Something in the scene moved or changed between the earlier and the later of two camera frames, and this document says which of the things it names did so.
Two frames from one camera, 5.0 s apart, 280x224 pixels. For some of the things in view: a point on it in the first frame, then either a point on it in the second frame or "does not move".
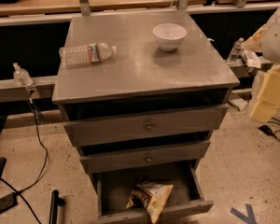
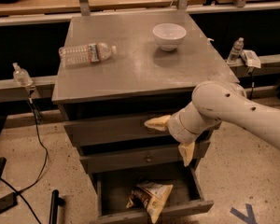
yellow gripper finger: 255,42 -> 185,125
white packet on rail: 251,59 does not move
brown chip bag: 152,196 does not move
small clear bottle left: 21,76 does not move
